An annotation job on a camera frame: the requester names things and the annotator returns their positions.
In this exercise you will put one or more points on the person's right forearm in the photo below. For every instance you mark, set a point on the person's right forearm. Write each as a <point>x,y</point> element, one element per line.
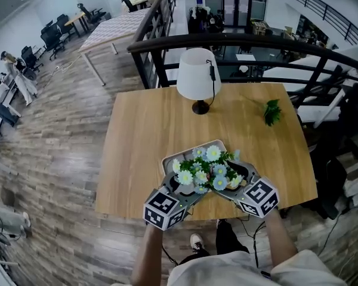
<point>279,240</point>

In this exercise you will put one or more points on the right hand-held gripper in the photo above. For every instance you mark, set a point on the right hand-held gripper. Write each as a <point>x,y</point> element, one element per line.
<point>259,197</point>

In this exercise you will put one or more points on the grey tray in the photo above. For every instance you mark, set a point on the grey tray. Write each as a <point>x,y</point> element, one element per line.
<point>182,154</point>

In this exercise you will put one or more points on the white patterned table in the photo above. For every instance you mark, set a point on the white patterned table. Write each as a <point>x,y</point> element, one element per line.
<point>116,28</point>

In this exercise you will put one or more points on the black curved railing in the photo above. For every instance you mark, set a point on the black curved railing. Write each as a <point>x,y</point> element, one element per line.
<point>143,45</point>

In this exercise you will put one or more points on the black balcony railing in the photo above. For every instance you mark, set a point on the black balcony railing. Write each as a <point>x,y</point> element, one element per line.
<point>325,7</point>

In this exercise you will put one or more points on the person's left forearm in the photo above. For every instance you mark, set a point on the person's left forearm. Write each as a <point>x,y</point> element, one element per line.
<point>146,255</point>

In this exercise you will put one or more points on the person's white shoe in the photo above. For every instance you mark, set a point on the person's white shoe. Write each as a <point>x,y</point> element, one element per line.
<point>196,240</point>

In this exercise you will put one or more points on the small white table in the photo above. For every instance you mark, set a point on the small white table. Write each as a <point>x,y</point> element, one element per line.
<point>246,57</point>

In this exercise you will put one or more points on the white shade table lamp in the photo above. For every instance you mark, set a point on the white shade table lamp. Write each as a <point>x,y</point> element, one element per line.
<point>197,76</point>

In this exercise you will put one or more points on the black office chair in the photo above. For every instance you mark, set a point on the black office chair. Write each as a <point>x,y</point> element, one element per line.
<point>65,25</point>
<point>128,1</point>
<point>52,39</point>
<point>92,13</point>
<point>31,58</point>
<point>331,174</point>

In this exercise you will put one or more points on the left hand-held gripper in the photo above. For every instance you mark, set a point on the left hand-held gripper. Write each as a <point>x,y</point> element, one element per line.
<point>161,207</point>

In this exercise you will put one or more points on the green artificial leaf sprig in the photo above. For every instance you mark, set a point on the green artificial leaf sprig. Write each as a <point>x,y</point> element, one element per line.
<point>273,113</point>

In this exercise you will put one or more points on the white and blue flower bouquet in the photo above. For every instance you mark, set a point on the white and blue flower bouquet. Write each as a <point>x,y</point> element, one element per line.
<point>203,171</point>

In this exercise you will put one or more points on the person's black trousers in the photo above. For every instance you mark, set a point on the person's black trousers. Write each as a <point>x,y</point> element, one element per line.
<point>229,237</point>

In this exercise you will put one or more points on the black frame glass door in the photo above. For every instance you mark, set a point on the black frame glass door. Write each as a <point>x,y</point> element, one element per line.
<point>235,7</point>

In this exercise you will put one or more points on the person's white shirt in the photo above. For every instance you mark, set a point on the person's white shirt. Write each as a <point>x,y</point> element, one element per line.
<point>220,271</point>

